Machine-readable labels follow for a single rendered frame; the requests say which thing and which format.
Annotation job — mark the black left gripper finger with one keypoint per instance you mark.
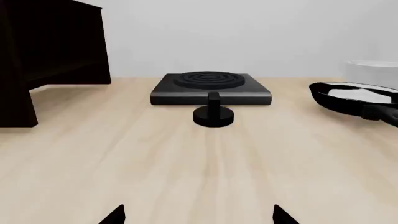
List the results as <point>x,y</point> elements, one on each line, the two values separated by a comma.
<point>116,215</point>

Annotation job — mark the dark wooden cabinet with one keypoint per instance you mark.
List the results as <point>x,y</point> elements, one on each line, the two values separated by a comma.
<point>53,46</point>

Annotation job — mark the black frying pan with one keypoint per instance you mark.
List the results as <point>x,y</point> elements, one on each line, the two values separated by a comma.
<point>351,98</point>

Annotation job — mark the black round stove knob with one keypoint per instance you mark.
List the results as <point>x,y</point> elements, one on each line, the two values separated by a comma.
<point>213,114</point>

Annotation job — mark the black electric stove burner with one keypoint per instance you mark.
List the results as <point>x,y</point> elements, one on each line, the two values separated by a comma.
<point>211,89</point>

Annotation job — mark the white round container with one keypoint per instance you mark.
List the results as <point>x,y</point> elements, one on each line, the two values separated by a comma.
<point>373,71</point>

